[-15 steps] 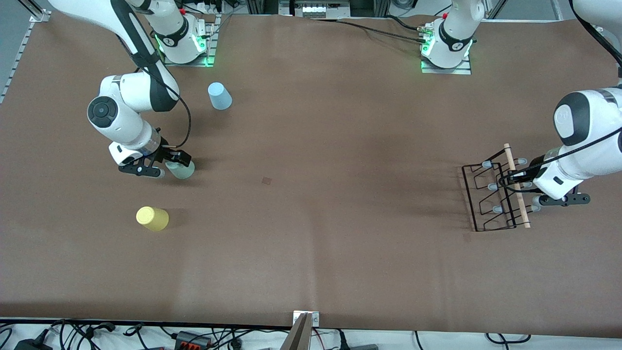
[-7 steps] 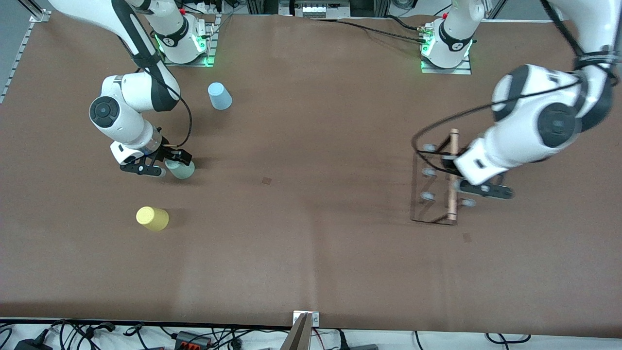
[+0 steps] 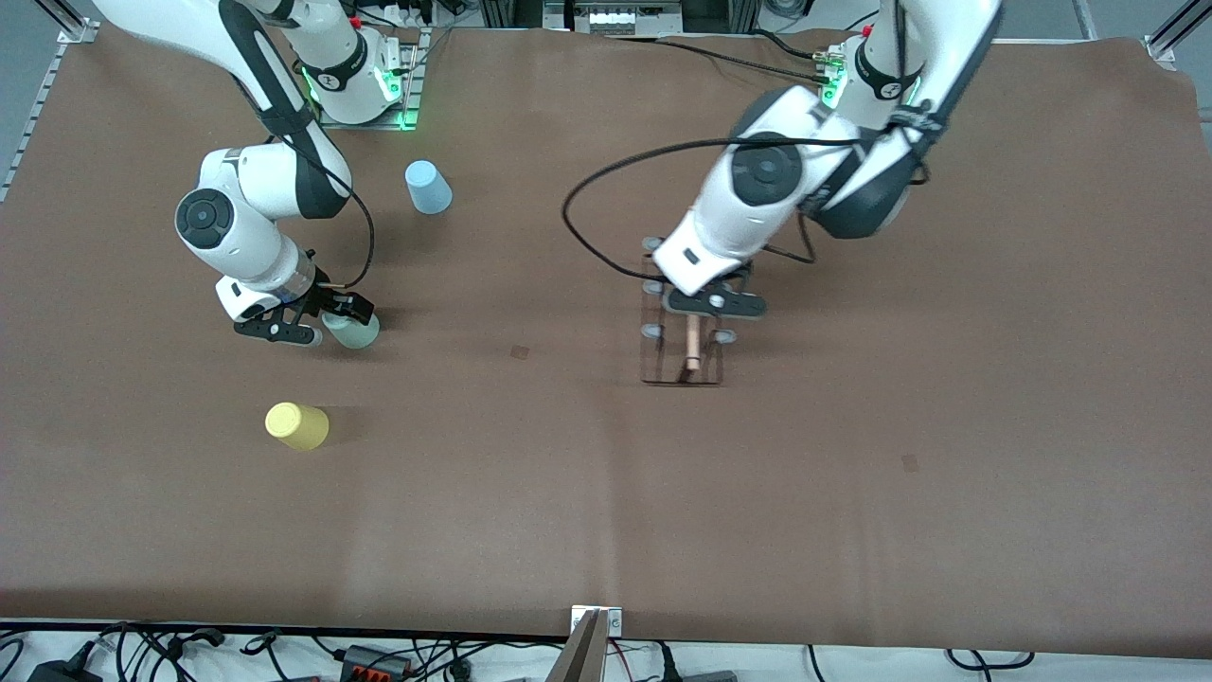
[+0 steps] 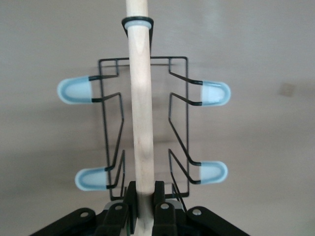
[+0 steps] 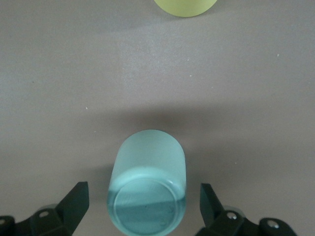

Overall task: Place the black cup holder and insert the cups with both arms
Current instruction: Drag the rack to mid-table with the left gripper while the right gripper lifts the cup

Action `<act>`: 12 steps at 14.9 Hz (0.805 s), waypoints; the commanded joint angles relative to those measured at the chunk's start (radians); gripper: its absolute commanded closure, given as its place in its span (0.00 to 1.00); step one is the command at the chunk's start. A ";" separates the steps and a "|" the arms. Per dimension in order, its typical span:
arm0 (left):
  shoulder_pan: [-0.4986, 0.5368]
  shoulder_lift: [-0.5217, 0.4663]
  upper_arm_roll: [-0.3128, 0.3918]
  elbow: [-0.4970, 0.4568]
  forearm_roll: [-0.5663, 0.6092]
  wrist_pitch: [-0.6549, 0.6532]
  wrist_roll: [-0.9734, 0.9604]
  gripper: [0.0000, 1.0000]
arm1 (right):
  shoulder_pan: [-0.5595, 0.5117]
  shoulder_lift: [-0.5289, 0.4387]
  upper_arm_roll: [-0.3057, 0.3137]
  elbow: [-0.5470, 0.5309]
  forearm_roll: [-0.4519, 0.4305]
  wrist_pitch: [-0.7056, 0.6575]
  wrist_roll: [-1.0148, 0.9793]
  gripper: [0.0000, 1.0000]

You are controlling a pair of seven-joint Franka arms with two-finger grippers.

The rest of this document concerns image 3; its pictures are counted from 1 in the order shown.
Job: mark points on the white power strip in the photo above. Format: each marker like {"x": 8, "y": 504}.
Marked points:
{"x": 606, "y": 17}

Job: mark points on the metal frame bracket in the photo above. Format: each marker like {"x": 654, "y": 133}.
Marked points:
{"x": 582, "y": 655}

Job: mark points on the black box orange terminals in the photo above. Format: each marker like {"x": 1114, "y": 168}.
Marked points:
{"x": 365, "y": 659}

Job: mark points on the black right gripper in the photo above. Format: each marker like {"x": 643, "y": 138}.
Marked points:
{"x": 317, "y": 297}

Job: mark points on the brown table cover mat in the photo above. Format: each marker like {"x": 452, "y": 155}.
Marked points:
{"x": 568, "y": 493}

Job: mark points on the small aluminium bracket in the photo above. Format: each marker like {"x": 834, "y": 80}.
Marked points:
{"x": 614, "y": 620}

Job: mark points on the yellow plastic cup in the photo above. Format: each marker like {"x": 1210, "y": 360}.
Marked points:
{"x": 298, "y": 426}

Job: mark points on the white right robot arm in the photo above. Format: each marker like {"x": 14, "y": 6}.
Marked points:
{"x": 241, "y": 175}

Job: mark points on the right arm aluminium base plate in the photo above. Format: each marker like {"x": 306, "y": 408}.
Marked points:
{"x": 414, "y": 66}

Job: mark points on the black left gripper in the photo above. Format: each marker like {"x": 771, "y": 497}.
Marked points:
{"x": 744, "y": 271}

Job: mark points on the light blue plastic cup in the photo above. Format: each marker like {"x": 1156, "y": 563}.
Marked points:
{"x": 428, "y": 189}

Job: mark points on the aluminium frame profile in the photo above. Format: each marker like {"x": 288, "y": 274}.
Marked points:
{"x": 1163, "y": 45}
{"x": 76, "y": 28}

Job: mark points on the slotted aluminium side rail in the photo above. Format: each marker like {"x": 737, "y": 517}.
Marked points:
{"x": 33, "y": 114}

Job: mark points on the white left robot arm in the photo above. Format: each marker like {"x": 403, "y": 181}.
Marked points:
{"x": 729, "y": 232}

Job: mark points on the pale green plastic cup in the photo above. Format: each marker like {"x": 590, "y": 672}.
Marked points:
{"x": 356, "y": 334}

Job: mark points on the black power adapter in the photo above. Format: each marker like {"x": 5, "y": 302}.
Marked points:
{"x": 62, "y": 671}

